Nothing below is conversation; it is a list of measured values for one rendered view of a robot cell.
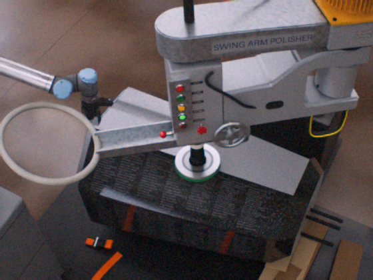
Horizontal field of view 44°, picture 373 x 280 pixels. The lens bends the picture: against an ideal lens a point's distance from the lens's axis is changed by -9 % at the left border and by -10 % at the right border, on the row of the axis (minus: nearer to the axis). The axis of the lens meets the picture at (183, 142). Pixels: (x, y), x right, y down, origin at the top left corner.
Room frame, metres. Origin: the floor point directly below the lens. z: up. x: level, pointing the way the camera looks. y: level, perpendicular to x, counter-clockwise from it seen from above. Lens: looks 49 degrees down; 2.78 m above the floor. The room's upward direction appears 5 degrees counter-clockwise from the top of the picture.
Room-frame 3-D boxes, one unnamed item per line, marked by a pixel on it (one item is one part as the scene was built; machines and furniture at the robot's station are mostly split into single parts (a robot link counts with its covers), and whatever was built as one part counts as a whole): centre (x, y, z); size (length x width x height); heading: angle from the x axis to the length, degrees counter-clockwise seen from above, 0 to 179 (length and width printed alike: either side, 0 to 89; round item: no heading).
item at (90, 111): (1.81, 0.46, 1.04); 0.09 x 0.08 x 0.12; 120
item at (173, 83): (1.38, 0.00, 1.41); 0.08 x 0.03 x 0.28; 96
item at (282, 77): (1.53, -0.45, 1.35); 0.74 x 0.23 x 0.49; 96
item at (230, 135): (1.40, -0.19, 1.24); 0.15 x 0.10 x 0.15; 96
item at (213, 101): (1.51, -0.14, 1.36); 0.36 x 0.22 x 0.45; 96
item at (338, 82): (1.57, -0.71, 1.39); 0.19 x 0.19 x 0.20
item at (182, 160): (1.50, -0.06, 0.92); 0.21 x 0.21 x 0.01
